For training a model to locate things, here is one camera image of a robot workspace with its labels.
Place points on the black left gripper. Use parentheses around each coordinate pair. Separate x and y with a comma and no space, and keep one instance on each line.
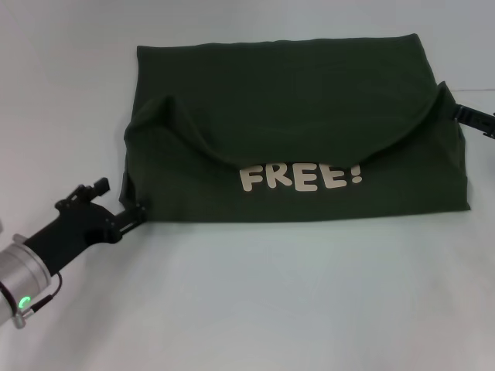
(73,232)

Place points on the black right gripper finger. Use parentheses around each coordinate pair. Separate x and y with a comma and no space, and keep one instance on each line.
(475,120)

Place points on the dark green shirt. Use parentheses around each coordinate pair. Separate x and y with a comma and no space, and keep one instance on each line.
(294,127)

